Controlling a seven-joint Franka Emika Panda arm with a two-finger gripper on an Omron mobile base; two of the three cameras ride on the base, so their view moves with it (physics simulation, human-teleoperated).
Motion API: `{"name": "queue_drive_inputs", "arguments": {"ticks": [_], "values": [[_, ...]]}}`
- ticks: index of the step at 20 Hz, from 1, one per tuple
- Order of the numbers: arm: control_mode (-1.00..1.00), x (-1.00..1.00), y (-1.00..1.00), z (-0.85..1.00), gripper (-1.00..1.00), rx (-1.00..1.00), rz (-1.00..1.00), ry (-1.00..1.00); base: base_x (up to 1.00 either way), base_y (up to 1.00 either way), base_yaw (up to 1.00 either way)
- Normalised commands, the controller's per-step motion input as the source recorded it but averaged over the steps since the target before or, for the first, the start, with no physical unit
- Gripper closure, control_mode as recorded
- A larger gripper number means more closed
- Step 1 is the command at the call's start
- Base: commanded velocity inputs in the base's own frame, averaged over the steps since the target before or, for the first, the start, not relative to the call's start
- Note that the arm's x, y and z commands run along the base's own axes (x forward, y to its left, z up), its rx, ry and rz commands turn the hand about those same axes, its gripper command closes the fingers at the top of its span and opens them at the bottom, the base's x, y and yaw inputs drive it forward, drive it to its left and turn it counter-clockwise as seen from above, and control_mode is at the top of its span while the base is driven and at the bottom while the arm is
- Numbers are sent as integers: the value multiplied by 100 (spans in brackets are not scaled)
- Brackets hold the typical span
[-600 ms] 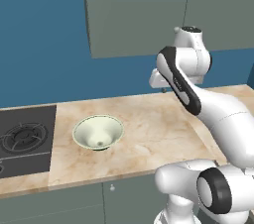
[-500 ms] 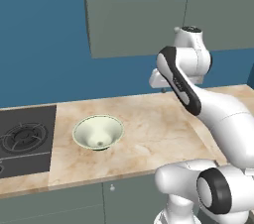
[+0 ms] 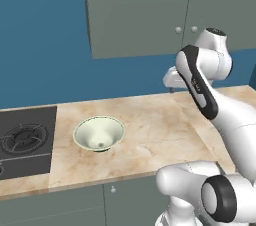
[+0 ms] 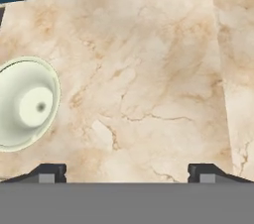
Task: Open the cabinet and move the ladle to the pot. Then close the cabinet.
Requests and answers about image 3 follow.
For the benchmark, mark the grey-green wall cabinet door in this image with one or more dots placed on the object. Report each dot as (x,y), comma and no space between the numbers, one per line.
(226,1)
(136,11)

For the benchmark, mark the black gas hob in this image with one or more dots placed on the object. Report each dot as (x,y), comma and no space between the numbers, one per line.
(25,141)

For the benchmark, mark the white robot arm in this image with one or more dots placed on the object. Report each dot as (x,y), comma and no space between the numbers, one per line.
(233,126)

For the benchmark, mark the grey round cabinet knob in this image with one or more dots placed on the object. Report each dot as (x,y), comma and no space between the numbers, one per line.
(194,29)
(178,30)

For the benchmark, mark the grey-green base cabinet door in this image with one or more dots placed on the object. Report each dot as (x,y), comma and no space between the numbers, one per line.
(133,203)
(50,208)

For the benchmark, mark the pale green pot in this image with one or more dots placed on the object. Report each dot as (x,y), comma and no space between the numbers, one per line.
(99,133)

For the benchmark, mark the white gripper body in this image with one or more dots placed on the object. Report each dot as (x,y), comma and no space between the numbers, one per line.
(173,79)

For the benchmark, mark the small grey base cabinet knob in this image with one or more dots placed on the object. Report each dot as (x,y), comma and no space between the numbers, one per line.
(113,189)

